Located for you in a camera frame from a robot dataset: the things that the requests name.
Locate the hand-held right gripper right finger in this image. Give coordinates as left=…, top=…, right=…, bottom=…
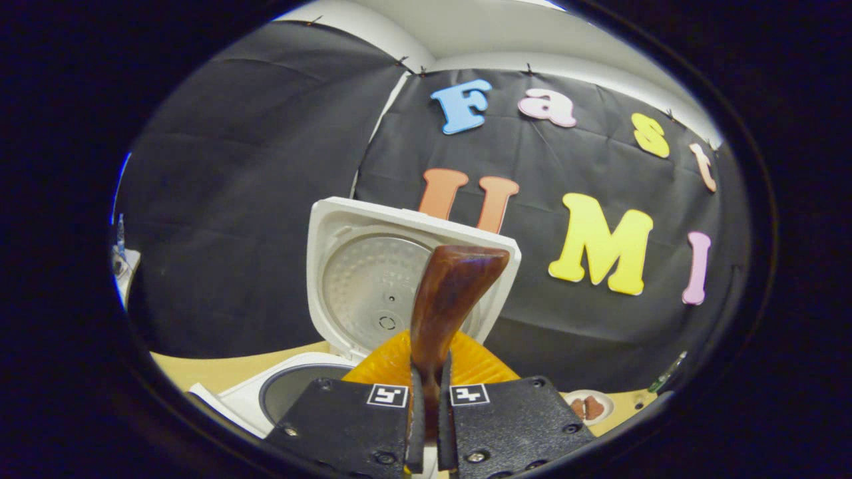
left=437, top=330, right=597, bottom=479

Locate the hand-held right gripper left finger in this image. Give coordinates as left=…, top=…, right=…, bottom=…
left=265, top=330, right=425, bottom=479

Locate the brown wooden spoon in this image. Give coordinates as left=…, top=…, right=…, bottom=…
left=409, top=245, right=511, bottom=440

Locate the white rice cooker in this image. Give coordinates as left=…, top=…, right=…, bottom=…
left=188, top=197, right=522, bottom=440

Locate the white round plate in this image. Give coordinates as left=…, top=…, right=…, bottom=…
left=562, top=391, right=614, bottom=427

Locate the clear plastic water bottle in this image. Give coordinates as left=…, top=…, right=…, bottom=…
left=647, top=351, right=688, bottom=395

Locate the black backdrop cloth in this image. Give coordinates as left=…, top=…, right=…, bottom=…
left=113, top=20, right=753, bottom=393

